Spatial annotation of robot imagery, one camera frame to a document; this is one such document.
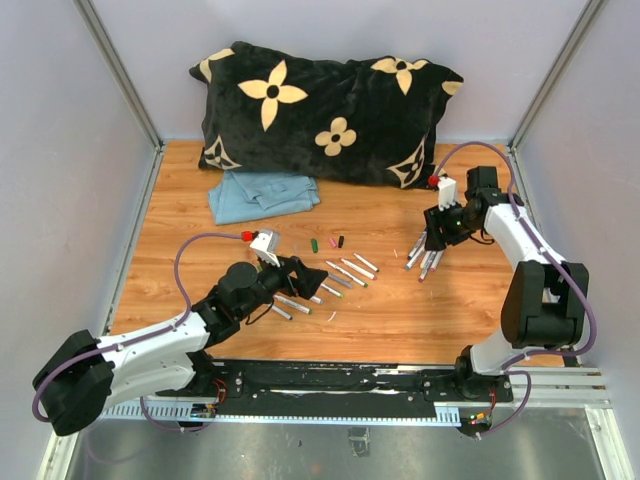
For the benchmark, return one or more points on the dark blue tipped pen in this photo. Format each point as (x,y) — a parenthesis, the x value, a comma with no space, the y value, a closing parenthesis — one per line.
(419,242)

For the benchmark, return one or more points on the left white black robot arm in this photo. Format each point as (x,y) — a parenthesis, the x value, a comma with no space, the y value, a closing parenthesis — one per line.
(87,375)

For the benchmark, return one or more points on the black floral pillow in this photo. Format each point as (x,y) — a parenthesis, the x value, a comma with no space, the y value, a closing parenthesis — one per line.
(367,122)

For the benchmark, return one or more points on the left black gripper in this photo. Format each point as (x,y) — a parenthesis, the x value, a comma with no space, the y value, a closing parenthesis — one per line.
(310,278)

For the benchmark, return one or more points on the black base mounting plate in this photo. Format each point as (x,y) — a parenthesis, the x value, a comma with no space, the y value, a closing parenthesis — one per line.
(302,390)

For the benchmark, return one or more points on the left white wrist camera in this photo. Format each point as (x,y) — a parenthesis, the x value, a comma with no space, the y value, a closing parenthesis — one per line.
(265,244)

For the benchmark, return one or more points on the grey marker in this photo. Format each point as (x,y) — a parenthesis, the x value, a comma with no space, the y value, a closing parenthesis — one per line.
(340,280)

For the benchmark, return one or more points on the aluminium frame rail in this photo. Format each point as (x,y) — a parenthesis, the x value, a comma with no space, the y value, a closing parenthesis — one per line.
(101,37)

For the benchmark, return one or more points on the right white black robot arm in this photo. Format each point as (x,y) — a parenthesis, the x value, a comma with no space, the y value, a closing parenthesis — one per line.
(544,310)

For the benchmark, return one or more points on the green capped white marker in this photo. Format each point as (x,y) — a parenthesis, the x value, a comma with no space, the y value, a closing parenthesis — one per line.
(293,304)

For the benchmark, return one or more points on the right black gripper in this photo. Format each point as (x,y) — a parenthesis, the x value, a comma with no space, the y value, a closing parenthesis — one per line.
(439,239)

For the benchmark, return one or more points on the blue capped white marker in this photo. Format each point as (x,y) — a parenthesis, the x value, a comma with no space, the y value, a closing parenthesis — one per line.
(282,313)

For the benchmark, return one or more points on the purple capped pen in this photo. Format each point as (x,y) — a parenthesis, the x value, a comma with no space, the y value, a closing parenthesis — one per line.
(425,265)

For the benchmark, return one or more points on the sky blue capped marker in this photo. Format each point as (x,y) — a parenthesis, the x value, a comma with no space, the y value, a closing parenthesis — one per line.
(415,258)

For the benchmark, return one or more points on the light blue folded cloth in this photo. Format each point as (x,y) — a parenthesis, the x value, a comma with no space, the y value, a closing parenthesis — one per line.
(246,196)

